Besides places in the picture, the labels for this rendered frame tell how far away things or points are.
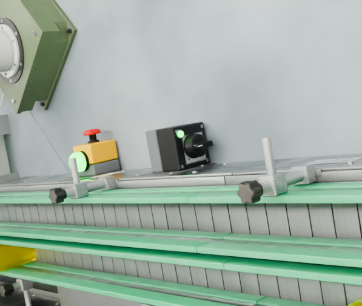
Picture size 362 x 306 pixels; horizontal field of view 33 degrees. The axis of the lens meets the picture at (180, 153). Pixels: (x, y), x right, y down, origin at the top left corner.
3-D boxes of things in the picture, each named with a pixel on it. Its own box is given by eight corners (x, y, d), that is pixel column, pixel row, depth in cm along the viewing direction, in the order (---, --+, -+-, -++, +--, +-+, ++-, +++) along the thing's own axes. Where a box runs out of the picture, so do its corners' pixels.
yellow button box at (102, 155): (104, 170, 140) (77, 176, 135) (99, 138, 139) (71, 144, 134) (122, 169, 135) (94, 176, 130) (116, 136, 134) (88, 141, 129)
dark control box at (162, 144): (184, 165, 119) (151, 173, 114) (177, 125, 119) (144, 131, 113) (213, 163, 113) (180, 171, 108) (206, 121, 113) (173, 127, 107)
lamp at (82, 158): (79, 171, 134) (68, 173, 132) (76, 151, 134) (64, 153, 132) (90, 170, 131) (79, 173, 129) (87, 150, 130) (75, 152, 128)
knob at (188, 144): (203, 156, 112) (216, 155, 109) (185, 160, 109) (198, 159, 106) (199, 132, 111) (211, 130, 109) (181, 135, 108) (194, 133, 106)
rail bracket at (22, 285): (55, 294, 141) (2, 314, 132) (50, 266, 141) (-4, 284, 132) (64, 296, 138) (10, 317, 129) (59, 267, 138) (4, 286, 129)
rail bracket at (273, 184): (299, 182, 84) (234, 204, 75) (291, 130, 83) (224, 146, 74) (324, 181, 81) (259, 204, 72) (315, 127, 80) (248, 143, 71)
